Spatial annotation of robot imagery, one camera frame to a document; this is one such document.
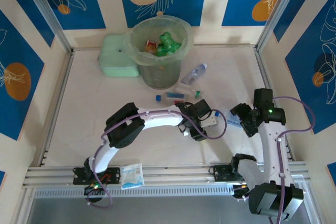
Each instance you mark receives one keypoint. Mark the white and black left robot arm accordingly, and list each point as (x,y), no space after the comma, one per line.
(160,116)

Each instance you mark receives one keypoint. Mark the white wipes packet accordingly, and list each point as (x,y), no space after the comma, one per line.
(132,175)

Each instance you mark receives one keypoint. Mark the clear seda water bottle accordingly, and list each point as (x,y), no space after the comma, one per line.
(233,122)

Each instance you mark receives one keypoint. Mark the clear bottle with green cap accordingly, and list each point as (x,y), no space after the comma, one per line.
(187,90)

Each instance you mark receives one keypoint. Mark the grey metal panel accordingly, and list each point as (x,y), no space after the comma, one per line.
(170,211)

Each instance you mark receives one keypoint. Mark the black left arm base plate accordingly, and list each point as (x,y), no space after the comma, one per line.
(115,175)

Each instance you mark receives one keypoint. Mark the green mesh bin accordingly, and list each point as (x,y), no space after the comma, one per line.
(160,77)

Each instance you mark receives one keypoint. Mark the green bottle with white label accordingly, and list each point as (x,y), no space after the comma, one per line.
(166,39)

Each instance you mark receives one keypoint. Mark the long aluminium base rail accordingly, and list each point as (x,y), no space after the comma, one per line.
(178,175)

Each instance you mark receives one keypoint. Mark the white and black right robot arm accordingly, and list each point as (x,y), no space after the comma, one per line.
(273,150)

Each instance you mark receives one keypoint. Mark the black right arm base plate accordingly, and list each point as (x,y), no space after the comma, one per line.
(220,172)

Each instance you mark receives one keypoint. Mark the aluminium side rail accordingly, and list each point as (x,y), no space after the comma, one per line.
(265,72)
(56,103)

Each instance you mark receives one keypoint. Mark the aluminium frame post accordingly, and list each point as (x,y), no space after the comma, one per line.
(286,9)
(46,9)

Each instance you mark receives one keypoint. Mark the mint green lidded box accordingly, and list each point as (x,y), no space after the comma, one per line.
(115,64)

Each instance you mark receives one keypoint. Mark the clear bottle with lavender label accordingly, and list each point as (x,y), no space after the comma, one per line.
(194,74)

